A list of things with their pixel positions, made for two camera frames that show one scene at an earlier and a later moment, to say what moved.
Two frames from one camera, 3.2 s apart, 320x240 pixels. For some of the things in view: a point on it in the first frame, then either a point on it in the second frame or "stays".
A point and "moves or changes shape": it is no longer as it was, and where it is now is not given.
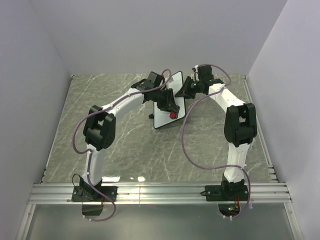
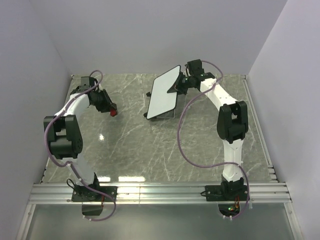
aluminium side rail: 270,170 stays
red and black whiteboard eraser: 172,115 moves or changes shape
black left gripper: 169,105 -> 107,104
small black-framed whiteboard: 162,117 moves or changes shape
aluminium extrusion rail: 163,193 stays
